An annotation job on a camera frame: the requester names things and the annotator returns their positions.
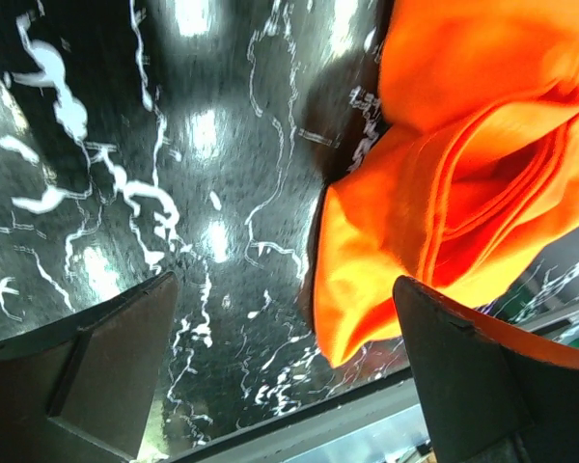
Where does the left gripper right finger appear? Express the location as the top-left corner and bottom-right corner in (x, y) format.
(393, 277), (579, 462)

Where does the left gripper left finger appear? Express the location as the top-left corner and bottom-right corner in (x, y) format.
(0, 272), (179, 462)

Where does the orange t shirt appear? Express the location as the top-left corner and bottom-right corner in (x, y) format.
(314, 1), (579, 367)

